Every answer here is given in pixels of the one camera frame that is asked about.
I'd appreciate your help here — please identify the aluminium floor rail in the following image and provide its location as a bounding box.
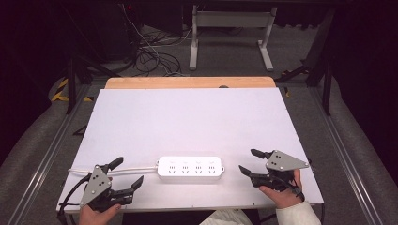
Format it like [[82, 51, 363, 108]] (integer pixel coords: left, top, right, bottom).
[[6, 83, 95, 225], [308, 85, 384, 225]]

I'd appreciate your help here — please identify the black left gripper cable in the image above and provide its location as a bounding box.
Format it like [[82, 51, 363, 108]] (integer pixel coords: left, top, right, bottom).
[[56, 172, 93, 225]]

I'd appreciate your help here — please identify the person's right hand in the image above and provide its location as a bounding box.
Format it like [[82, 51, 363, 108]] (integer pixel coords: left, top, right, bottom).
[[258, 169, 305, 210]]

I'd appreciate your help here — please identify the tangle of black floor cables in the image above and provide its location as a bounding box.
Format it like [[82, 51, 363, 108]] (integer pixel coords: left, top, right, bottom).
[[130, 24, 195, 78]]

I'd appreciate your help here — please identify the white metal table frame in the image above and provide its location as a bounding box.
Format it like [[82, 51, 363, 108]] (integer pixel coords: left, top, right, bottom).
[[188, 4, 279, 72]]

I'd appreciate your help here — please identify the white power strip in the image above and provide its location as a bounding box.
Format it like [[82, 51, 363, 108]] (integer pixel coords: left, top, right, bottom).
[[156, 156, 226, 181]]

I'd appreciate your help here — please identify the yellow black hazard tape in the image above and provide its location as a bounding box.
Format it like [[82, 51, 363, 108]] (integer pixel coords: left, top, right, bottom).
[[51, 77, 95, 103]]

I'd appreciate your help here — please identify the black equipment box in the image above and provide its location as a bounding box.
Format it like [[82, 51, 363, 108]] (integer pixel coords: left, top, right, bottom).
[[62, 2, 143, 65]]

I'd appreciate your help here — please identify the black metal stand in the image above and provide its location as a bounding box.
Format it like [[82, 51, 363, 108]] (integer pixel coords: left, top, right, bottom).
[[63, 52, 122, 115], [274, 8, 338, 117]]

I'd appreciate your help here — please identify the white floor cable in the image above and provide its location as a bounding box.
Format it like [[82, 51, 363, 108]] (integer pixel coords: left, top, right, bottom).
[[120, 3, 189, 77]]

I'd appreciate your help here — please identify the person's white clothing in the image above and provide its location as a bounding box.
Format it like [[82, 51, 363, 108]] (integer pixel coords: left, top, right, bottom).
[[199, 209, 253, 225]]

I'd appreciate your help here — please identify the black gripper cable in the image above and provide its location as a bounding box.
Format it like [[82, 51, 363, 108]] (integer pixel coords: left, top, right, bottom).
[[272, 173, 306, 203], [56, 172, 93, 225]]

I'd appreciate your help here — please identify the white board sheet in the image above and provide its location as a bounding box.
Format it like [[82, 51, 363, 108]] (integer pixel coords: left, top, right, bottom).
[[55, 87, 325, 214]]

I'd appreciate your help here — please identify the small black bracket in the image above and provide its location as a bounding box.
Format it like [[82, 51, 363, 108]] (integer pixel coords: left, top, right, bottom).
[[72, 124, 89, 137]]

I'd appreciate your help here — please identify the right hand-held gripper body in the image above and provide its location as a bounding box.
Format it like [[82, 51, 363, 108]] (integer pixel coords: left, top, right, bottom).
[[250, 149, 311, 192]]

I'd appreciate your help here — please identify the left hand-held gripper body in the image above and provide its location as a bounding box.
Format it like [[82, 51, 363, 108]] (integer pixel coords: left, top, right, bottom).
[[79, 164, 135, 214]]

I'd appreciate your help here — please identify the white power strip cable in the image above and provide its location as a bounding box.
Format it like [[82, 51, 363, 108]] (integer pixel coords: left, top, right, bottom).
[[68, 165, 160, 176]]

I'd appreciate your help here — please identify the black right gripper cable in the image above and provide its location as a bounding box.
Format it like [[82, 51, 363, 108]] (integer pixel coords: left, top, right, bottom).
[[272, 173, 306, 203]]

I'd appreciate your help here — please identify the wooden table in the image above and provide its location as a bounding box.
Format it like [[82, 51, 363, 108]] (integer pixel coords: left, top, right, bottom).
[[104, 76, 277, 90]]

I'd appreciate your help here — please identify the person's left hand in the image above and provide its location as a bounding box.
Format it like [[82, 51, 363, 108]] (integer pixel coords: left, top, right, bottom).
[[78, 203, 123, 225]]

